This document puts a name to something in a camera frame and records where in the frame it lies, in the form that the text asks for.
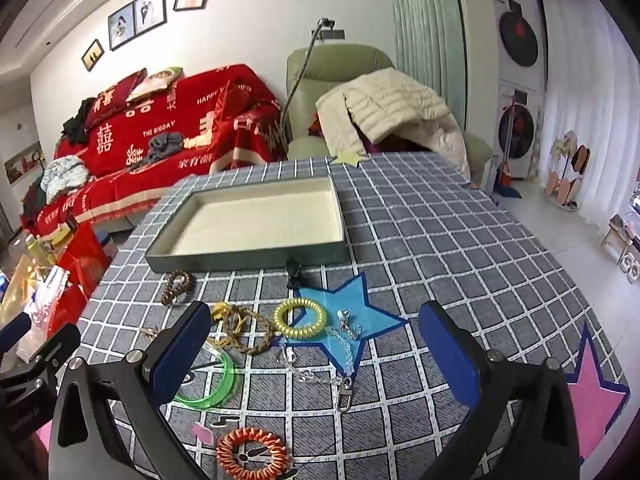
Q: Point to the red landscape wall picture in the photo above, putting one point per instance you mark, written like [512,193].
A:
[22,162]

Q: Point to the grey crumpled garment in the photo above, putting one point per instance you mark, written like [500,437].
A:
[164,146]

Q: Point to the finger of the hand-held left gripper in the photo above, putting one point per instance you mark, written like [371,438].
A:
[15,331]
[30,400]

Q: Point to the black framed couple photo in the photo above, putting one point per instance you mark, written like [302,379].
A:
[150,10]

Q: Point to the grey tray with cream lining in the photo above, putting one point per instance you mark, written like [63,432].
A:
[225,262]

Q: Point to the dark clothes pile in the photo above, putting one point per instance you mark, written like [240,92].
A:
[77,122]

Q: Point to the yellow-green star sticker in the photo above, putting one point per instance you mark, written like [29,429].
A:
[350,158]

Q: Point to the white washing machine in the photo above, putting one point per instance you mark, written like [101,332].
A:
[522,125]

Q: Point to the cream quilted jacket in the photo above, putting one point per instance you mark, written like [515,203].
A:
[385,95]

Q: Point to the pale green armchair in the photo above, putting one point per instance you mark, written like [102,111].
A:
[330,67]

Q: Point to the teal pleated curtain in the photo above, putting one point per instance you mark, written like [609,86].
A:
[425,20]

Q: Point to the gooseneck phone stand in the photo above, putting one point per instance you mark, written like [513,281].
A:
[326,23]

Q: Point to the white patterned cloth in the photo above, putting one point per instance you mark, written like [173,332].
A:
[65,172]

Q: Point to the slipper rack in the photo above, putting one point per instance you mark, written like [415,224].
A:
[565,185]

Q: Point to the red gift bag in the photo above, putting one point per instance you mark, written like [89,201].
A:
[85,260]

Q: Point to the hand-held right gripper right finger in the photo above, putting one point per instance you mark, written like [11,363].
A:
[445,355]

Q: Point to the small wooden stool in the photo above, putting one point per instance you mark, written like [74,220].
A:
[620,232]

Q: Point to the white quilted blanket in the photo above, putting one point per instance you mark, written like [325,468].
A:
[445,140]

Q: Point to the red printed sofa blanket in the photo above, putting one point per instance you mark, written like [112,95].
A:
[210,110]

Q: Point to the black framed portrait photo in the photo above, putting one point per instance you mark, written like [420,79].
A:
[121,26]

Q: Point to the pink star sticker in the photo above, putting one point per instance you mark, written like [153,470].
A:
[595,395]

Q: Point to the cream patterned cushion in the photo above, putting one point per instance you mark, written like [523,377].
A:
[155,82]

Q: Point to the clear plastic packaging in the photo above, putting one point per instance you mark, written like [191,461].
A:
[45,305]

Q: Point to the white dryer with round door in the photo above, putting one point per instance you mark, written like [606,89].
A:
[517,35]

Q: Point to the grey checked tablecloth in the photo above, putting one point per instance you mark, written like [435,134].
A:
[450,235]

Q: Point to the black hair claw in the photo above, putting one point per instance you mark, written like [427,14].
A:
[294,275]

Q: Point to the white sheer curtain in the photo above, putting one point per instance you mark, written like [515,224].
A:
[590,85]

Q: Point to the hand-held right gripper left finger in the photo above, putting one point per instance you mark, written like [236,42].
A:
[185,350]

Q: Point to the red printed pillow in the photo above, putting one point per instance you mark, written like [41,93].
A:
[110,105]

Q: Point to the red broom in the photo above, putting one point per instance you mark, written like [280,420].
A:
[506,172]

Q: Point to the blue star sticker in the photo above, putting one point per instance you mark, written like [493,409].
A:
[345,295]

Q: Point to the green plastic bangle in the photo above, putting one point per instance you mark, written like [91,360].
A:
[232,385]

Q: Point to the small black picture frame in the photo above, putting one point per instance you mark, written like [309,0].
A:
[93,55]

